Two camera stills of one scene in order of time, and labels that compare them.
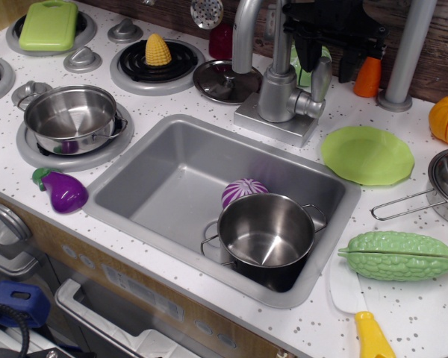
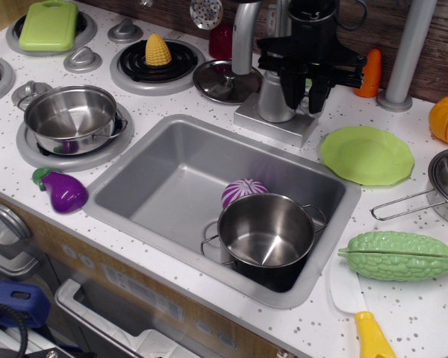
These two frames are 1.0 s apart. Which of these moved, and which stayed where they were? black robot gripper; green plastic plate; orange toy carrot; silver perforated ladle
Moved: black robot gripper
Stayed: orange toy carrot; green plastic plate; silver perforated ladle
